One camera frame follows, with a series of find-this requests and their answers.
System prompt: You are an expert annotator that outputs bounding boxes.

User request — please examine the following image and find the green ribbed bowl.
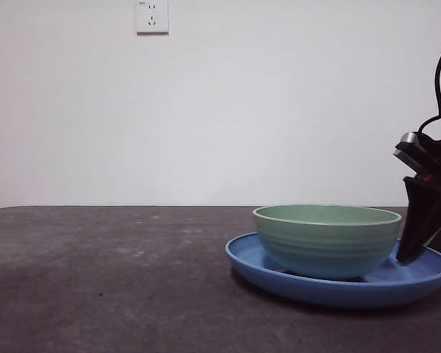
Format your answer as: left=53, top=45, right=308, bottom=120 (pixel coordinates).
left=252, top=204, right=404, bottom=279

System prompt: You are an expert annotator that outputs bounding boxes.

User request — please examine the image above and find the blue round plate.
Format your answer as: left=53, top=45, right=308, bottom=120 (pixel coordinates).
left=226, top=232, right=441, bottom=308

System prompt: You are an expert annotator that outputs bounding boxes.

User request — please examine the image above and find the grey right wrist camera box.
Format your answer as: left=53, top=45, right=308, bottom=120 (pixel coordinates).
left=392, top=131, right=431, bottom=174

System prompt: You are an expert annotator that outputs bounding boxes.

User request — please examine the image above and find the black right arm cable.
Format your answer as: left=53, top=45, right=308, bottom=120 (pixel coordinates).
left=417, top=29, right=441, bottom=135

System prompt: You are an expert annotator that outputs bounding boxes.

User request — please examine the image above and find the white wall socket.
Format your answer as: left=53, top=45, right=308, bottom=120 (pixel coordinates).
left=135, top=0, right=170, bottom=37

